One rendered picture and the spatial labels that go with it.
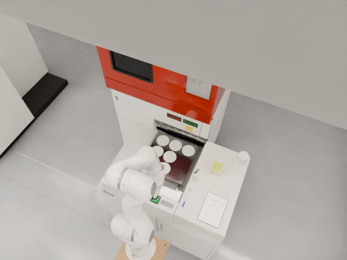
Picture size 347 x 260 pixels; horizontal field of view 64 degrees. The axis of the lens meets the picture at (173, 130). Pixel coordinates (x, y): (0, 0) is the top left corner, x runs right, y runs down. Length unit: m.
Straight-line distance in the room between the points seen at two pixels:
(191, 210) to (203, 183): 0.21
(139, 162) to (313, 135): 2.79
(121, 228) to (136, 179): 0.40
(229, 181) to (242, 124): 1.60
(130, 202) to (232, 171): 0.96
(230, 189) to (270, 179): 1.29
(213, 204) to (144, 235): 0.61
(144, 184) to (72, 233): 1.87
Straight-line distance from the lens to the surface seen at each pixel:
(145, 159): 1.25
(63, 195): 3.12
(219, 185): 1.97
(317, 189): 3.37
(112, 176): 1.20
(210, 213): 1.89
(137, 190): 1.17
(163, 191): 2.01
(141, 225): 1.43
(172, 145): 2.16
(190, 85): 1.67
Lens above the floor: 2.75
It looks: 56 degrees down
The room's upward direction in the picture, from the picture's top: 3 degrees clockwise
